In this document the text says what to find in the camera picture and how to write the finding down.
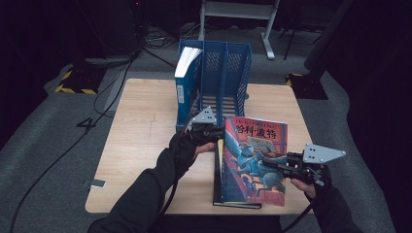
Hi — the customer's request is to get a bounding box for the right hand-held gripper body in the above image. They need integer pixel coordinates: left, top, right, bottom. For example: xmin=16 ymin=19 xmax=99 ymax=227
xmin=285 ymin=143 xmax=347 ymax=185

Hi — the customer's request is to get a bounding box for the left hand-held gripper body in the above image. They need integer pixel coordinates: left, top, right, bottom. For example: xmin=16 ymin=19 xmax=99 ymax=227
xmin=185 ymin=106 xmax=225 ymax=147

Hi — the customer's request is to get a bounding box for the red illustrated book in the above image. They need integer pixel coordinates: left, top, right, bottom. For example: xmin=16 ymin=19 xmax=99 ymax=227
xmin=221 ymin=116 xmax=290 ymax=207

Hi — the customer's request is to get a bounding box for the yellow book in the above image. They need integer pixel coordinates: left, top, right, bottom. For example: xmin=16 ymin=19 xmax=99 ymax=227
xmin=217 ymin=139 xmax=225 ymax=198

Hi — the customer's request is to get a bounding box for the blue book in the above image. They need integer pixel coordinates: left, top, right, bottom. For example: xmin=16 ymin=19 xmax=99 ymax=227
xmin=174 ymin=46 xmax=204 ymax=124

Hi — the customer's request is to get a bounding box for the blue plastic file rack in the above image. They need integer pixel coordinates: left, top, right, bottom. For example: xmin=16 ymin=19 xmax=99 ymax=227
xmin=174 ymin=38 xmax=254 ymax=134

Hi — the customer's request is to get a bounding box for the person's left hand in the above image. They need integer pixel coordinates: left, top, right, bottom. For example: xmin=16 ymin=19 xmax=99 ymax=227
xmin=168 ymin=130 xmax=216 ymax=175

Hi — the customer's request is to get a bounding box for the person's right hand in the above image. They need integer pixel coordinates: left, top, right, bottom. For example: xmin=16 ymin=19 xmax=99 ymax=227
xmin=290 ymin=164 xmax=333 ymax=200

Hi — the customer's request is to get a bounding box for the black stand with pole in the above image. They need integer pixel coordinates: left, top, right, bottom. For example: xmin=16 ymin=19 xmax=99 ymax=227
xmin=285 ymin=0 xmax=355 ymax=101

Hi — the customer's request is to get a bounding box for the white metal stand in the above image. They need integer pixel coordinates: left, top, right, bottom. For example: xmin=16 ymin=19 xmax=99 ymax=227
xmin=197 ymin=0 xmax=281 ymax=61

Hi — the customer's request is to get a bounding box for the grey floor tag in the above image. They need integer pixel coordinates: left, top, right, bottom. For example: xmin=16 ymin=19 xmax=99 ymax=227
xmin=82 ymin=178 xmax=107 ymax=189

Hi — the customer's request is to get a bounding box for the black yellow striped base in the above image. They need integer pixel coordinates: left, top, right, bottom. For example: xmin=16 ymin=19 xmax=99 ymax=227
xmin=53 ymin=64 xmax=108 ymax=95

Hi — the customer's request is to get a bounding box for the right hand-held gripper cable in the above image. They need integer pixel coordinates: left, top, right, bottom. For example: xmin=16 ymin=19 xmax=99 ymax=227
xmin=281 ymin=198 xmax=317 ymax=233

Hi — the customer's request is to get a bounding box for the hand-held gripper cable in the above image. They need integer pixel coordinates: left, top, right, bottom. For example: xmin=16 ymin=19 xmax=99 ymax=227
xmin=159 ymin=124 xmax=192 ymax=216
xmin=281 ymin=198 xmax=317 ymax=233

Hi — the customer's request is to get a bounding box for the left hand-held gripper cable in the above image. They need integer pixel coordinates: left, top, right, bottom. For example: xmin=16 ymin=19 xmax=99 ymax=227
xmin=159 ymin=124 xmax=192 ymax=216

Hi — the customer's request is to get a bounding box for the bundle of floor cables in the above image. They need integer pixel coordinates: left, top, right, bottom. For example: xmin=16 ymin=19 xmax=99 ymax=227
xmin=142 ymin=27 xmax=202 ymax=54

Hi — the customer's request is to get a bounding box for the long black floor cable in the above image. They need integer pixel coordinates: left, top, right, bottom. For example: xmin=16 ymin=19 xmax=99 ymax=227
xmin=9 ymin=59 xmax=135 ymax=233

